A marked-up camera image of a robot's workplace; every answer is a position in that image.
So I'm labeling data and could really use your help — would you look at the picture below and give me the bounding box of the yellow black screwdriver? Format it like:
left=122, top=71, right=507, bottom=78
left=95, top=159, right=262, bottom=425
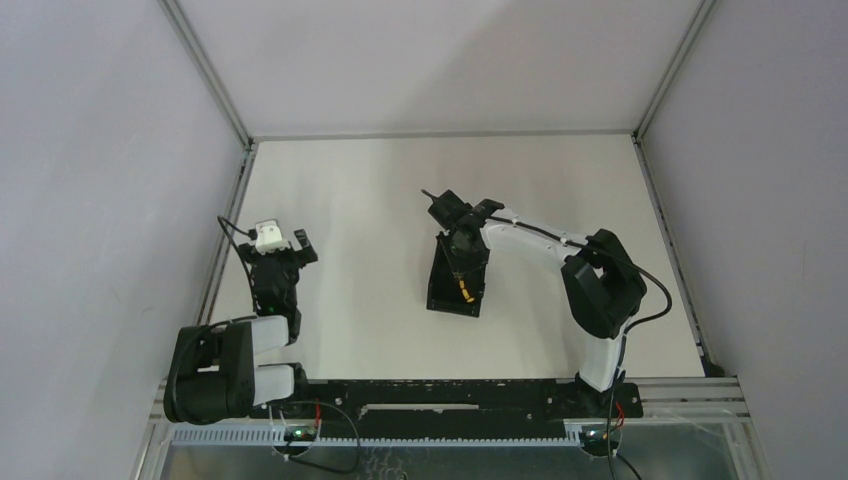
left=457, top=278, right=476, bottom=304

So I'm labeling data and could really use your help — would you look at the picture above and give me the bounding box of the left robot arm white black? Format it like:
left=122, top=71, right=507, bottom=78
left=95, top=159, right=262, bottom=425
left=163, top=223, right=318, bottom=425

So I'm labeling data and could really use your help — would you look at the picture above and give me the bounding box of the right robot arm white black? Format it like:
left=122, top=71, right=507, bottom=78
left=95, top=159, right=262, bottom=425
left=426, top=190, right=647, bottom=416

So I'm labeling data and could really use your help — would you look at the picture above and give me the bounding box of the black plastic bin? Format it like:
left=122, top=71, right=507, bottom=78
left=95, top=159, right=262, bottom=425
left=425, top=232, right=489, bottom=318

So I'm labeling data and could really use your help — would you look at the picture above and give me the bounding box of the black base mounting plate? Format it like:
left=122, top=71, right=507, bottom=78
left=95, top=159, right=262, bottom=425
left=250, top=378, right=644, bottom=442

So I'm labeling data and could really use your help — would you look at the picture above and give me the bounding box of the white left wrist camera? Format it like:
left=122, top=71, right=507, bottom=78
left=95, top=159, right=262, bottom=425
left=254, top=219, right=291, bottom=255

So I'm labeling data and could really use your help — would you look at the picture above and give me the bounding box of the aluminium frame rail left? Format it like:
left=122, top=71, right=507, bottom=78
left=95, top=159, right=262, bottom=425
left=194, top=143, right=257, bottom=326

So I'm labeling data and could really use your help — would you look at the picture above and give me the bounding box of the aluminium frame rail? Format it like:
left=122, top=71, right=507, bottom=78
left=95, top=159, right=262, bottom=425
left=194, top=143, right=257, bottom=326
left=630, top=133, right=722, bottom=377
left=252, top=129, right=633, bottom=144

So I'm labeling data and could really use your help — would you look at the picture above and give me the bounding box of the aluminium frame rail back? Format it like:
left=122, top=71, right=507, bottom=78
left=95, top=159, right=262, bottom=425
left=252, top=129, right=633, bottom=144

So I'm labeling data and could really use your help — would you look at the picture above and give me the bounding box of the white cable duct strip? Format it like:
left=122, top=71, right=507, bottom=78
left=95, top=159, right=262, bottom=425
left=170, top=423, right=584, bottom=448

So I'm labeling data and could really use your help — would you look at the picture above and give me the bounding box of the black cable left base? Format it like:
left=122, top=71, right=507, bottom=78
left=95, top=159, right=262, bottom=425
left=267, top=400, right=363, bottom=477

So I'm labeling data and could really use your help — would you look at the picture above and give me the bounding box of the black cable base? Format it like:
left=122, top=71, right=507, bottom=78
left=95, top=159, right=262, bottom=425
left=580, top=394, right=643, bottom=480
left=267, top=400, right=363, bottom=477

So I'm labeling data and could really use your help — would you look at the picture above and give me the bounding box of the black cable right base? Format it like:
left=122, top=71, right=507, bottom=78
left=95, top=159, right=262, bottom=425
left=580, top=394, right=643, bottom=480

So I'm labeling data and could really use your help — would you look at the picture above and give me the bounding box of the aluminium frame rail right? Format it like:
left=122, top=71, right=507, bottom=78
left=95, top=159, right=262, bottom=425
left=630, top=133, right=722, bottom=377

